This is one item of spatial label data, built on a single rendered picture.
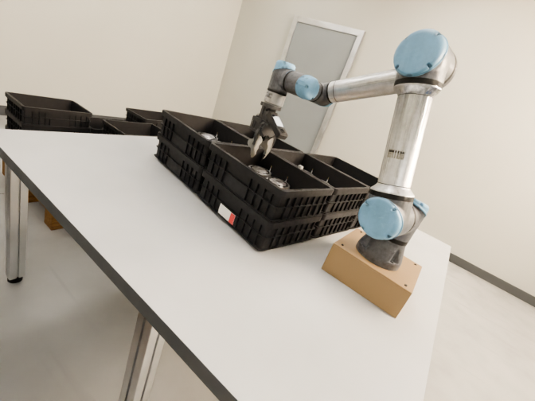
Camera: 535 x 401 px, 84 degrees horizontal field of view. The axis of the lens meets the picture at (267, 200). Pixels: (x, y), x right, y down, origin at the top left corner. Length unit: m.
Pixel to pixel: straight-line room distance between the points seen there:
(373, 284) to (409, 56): 0.64
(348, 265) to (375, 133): 3.25
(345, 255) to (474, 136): 3.16
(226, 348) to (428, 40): 0.83
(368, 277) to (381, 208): 0.26
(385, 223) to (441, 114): 3.26
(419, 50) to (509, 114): 3.20
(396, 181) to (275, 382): 0.55
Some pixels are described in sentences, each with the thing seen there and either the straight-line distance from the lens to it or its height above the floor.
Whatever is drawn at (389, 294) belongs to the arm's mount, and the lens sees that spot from 0.99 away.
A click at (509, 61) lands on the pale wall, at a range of 4.10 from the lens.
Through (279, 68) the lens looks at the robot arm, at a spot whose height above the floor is 1.25.
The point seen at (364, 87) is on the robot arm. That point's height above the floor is 1.28.
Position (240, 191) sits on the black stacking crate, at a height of 0.84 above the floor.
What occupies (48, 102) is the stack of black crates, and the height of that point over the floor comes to 0.56.
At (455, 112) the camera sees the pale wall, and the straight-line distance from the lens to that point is 4.02.
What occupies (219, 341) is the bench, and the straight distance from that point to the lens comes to 0.68.
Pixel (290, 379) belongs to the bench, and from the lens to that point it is 0.68.
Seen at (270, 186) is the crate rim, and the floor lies 0.92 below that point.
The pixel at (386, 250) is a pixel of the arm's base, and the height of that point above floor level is 0.86.
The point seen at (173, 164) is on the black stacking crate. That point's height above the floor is 0.75.
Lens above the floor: 1.20
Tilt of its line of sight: 21 degrees down
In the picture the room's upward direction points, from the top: 20 degrees clockwise
